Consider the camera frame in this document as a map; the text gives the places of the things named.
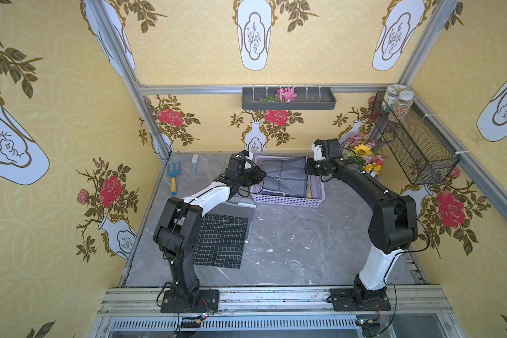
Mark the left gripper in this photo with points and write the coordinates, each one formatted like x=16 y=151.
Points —
x=253 y=176

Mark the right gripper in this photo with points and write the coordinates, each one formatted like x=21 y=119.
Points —
x=311 y=167

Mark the grey checked pillowcase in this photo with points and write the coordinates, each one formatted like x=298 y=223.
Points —
x=285 y=177

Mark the purple plastic basket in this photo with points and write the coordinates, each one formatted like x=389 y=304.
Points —
x=318 y=191

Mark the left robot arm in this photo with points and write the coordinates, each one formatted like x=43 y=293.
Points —
x=178 y=229

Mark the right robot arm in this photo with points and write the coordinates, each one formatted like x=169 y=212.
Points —
x=392 y=230

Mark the black grid folded pillowcase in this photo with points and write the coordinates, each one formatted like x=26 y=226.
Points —
x=221 y=241

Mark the flower pot white fence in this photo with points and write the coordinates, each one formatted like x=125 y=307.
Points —
x=367 y=154

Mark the light blue small brush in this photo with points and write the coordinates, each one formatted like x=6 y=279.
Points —
x=195 y=161

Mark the blue garden fork toy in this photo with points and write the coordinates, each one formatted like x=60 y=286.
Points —
x=173 y=170

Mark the pink artificial flower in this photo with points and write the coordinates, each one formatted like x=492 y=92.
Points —
x=286 y=94

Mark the jar with white lid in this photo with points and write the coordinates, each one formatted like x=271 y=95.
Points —
x=401 y=106

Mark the jar with patterned lid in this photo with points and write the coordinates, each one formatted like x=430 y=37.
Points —
x=391 y=94

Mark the left circuit board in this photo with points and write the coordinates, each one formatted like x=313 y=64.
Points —
x=194 y=322

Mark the circuit board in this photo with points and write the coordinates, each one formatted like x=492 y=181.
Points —
x=370 y=324
x=194 y=322

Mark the right circuit board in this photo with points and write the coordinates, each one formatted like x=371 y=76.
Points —
x=370 y=324

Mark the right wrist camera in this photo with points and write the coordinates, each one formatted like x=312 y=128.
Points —
x=318 y=154

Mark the dark grey wall shelf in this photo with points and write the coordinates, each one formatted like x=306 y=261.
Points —
x=308 y=98

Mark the black wire mesh shelf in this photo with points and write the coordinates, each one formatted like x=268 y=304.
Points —
x=423 y=152

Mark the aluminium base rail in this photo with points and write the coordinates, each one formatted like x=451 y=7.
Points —
x=421 y=311

